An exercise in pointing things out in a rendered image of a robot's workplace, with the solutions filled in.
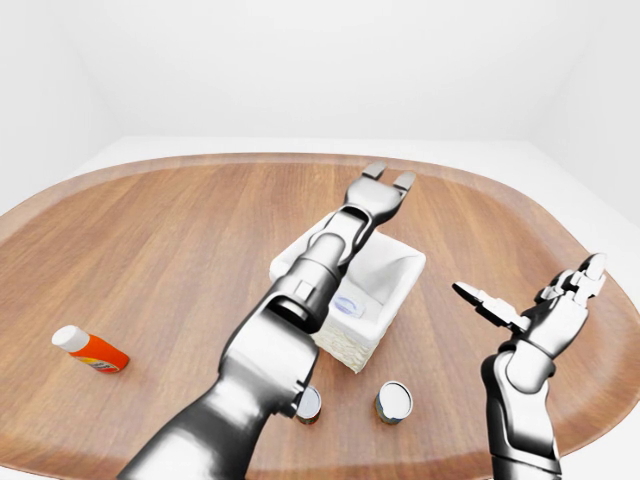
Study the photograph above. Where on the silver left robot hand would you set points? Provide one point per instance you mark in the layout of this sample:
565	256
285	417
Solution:
376	196

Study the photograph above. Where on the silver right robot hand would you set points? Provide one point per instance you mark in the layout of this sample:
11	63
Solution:
555	315

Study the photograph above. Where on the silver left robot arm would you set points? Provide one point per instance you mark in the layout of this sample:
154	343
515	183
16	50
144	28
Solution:
260	370

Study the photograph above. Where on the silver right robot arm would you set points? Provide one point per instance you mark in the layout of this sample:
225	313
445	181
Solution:
522	425

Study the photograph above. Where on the white woven basket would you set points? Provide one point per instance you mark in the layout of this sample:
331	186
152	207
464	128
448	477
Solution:
385	280

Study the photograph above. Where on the white box with blue print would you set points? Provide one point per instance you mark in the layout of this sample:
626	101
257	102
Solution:
350	306

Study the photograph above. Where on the tin with green yellow label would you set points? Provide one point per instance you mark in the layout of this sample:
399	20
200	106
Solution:
394	402

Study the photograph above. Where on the tin with red label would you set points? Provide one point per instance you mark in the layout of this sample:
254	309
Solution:
311	406

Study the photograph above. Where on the orange bottle with white cap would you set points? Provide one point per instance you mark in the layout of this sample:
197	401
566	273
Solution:
95	351

